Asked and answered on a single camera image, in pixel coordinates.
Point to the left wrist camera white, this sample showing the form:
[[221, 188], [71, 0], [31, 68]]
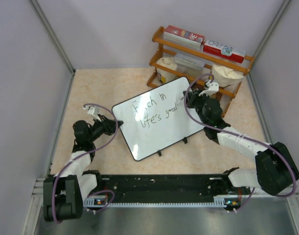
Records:
[[92, 110]]

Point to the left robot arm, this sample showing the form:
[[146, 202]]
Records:
[[64, 193]]

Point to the grey cable duct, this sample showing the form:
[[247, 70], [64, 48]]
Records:
[[98, 202]]

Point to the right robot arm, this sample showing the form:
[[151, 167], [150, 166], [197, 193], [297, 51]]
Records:
[[275, 169]]

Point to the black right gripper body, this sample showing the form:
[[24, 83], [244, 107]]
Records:
[[196, 102]]

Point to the red white box left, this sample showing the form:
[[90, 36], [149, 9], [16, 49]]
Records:
[[183, 37]]

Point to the red white box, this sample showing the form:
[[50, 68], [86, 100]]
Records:
[[223, 51], [183, 37]]

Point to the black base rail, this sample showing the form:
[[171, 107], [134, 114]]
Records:
[[169, 188]]

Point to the white paper bag right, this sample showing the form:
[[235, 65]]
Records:
[[225, 76]]

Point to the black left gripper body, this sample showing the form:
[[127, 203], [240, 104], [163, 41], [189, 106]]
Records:
[[102, 126]]

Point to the red white box right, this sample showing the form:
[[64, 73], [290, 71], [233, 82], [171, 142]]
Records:
[[223, 51]]

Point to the orange wooden shelf rack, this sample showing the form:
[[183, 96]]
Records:
[[169, 49]]

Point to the clear plastic box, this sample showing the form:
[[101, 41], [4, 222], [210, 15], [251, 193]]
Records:
[[188, 64]]

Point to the white whiteboard black frame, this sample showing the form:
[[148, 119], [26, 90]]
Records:
[[154, 120]]

